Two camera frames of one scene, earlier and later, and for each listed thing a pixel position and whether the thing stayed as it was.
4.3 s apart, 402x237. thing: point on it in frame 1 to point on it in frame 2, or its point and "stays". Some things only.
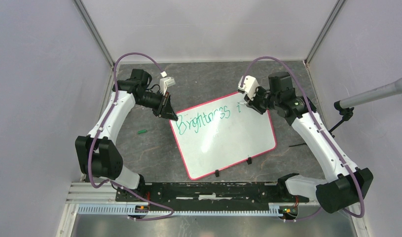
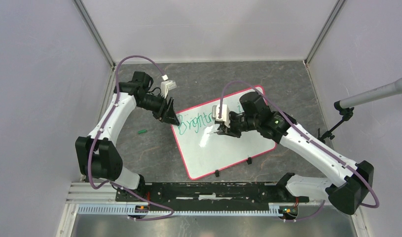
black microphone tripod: [347, 114] stays
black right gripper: [253, 103] to [229, 131]
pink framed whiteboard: [222, 135] stays
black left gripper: [167, 111] stays
